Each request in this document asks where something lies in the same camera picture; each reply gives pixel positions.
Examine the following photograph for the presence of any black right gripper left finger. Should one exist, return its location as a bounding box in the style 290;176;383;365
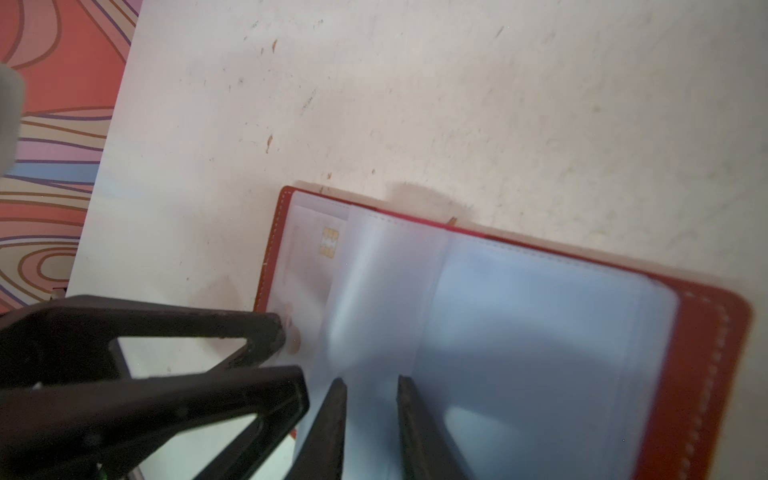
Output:
285;378;347;480

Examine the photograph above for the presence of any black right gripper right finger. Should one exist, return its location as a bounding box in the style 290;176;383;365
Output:
397;376;467;480

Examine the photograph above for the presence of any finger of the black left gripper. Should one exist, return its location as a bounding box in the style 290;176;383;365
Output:
1;366;309;479
1;295;286;387

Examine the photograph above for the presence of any red leather card holder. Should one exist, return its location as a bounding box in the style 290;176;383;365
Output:
255;186;753;479

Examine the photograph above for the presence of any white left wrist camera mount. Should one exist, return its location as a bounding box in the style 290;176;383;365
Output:
0;64;26;177

